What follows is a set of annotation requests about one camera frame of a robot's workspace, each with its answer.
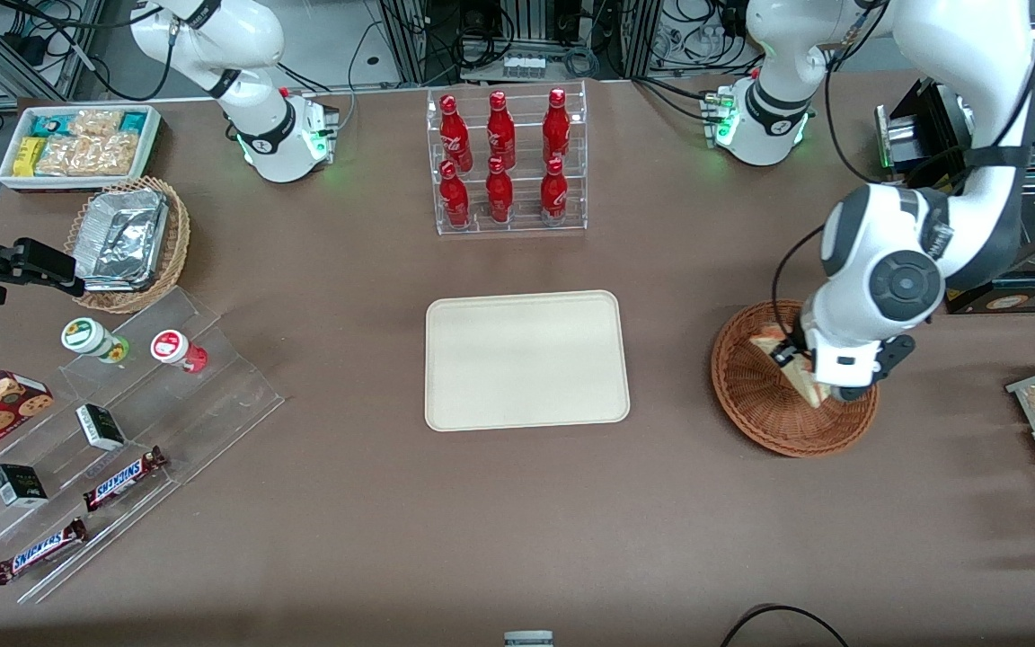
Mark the triangle sandwich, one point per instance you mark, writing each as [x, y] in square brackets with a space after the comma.
[809, 386]

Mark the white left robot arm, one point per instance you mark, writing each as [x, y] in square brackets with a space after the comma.
[859, 225]

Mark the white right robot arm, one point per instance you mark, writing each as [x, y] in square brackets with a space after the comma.
[257, 36]

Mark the brown wicker basket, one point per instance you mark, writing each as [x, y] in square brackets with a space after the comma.
[751, 404]

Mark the light wicker basket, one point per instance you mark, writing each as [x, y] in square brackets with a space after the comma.
[172, 261]

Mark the cream plastic tray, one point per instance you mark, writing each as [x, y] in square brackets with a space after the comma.
[526, 359]

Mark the green lid sunflower jar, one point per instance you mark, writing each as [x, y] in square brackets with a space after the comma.
[86, 337]

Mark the silver foil packs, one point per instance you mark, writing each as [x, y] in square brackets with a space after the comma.
[122, 238]

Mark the yellow snack pack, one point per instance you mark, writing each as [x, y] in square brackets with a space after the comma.
[28, 155]

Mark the clear cracker pack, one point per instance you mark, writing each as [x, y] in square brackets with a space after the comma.
[118, 153]
[95, 121]
[64, 157]

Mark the red lid jar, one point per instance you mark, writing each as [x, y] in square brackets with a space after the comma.
[174, 349]

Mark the teal snack pack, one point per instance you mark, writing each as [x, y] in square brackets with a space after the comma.
[48, 123]
[133, 121]

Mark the white plastic bin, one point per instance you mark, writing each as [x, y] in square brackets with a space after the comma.
[151, 139]

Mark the small black carton box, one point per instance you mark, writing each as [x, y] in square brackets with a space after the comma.
[100, 427]
[19, 485]

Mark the clear acrylic stepped stand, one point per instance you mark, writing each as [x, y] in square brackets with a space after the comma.
[212, 395]

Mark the Snickers chocolate bar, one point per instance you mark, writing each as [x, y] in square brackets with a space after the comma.
[39, 550]
[125, 476]

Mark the black equipment box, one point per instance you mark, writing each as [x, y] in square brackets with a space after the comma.
[926, 126]

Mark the red cola bottle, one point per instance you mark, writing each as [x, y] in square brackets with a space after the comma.
[554, 193]
[499, 193]
[455, 198]
[500, 130]
[556, 126]
[454, 135]

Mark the clear acrylic bottle rack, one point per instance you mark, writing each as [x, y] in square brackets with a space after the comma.
[508, 229]

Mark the white power strip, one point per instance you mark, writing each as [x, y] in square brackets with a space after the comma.
[524, 66]

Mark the small grey device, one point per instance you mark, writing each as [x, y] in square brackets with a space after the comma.
[528, 640]

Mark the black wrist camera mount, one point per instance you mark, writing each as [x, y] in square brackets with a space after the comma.
[897, 352]

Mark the aluminium frame rack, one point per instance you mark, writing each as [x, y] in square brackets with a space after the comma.
[410, 45]

